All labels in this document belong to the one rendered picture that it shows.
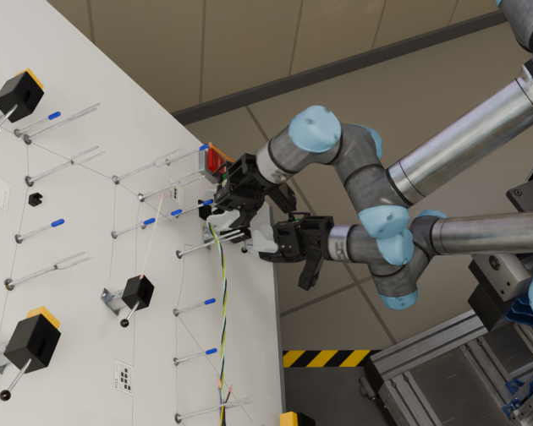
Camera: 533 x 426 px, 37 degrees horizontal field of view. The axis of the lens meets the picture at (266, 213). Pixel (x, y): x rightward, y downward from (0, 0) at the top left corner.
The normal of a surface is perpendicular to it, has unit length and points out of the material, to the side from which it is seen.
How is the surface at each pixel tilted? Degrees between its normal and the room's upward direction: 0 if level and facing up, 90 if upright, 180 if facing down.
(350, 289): 0
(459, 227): 53
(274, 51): 90
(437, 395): 0
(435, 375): 0
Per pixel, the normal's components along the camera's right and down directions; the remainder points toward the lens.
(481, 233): -0.79, -0.06
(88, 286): 0.86, -0.31
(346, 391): 0.10, -0.55
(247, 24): 0.45, 0.77
